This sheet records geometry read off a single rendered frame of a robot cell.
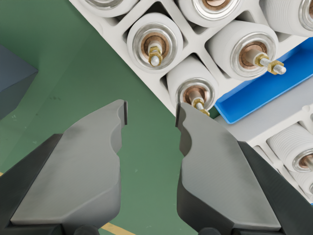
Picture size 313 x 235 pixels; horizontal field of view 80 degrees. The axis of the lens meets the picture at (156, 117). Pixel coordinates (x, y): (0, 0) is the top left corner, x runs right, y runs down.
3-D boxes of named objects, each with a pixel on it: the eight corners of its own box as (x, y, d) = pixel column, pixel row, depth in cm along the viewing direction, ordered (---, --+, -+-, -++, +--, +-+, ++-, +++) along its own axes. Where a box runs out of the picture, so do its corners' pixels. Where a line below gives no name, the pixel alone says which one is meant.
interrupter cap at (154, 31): (167, 13, 29) (167, 13, 29) (183, 58, 33) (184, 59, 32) (124, 34, 31) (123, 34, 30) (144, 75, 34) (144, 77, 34)
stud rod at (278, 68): (260, 56, 31) (288, 69, 24) (256, 61, 31) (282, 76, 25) (255, 53, 31) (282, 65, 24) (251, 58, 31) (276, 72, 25)
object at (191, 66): (172, 90, 55) (179, 123, 39) (159, 59, 50) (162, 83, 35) (204, 78, 53) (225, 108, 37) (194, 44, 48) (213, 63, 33)
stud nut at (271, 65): (283, 64, 26) (287, 65, 26) (275, 74, 27) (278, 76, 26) (272, 58, 26) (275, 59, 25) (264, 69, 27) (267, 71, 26)
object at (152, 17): (165, 3, 44) (171, 3, 28) (179, 44, 48) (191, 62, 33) (128, 22, 46) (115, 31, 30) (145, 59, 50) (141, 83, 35)
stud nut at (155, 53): (160, 50, 24) (161, 51, 24) (163, 62, 25) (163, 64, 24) (146, 53, 24) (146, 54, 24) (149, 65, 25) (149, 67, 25)
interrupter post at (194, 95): (190, 103, 37) (193, 111, 34) (187, 92, 36) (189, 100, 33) (202, 98, 37) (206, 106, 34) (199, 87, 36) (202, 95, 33)
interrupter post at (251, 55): (261, 51, 32) (271, 56, 29) (252, 64, 33) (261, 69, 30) (250, 45, 32) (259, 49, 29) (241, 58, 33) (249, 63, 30)
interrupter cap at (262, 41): (283, 43, 32) (286, 44, 31) (254, 82, 35) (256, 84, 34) (248, 22, 30) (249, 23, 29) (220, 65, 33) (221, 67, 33)
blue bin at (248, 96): (217, 107, 66) (229, 126, 55) (200, 84, 61) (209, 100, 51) (305, 49, 56) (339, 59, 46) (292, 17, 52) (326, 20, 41)
